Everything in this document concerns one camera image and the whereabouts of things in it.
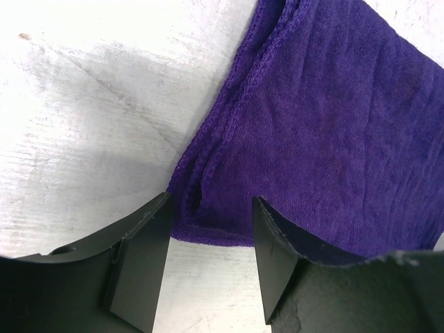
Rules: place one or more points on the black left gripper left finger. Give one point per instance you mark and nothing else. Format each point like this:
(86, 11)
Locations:
(108, 281)

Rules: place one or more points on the purple towel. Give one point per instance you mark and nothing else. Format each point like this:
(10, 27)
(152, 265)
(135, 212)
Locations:
(331, 117)

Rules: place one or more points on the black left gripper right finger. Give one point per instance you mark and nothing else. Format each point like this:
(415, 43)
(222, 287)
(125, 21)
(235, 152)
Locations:
(309, 285)

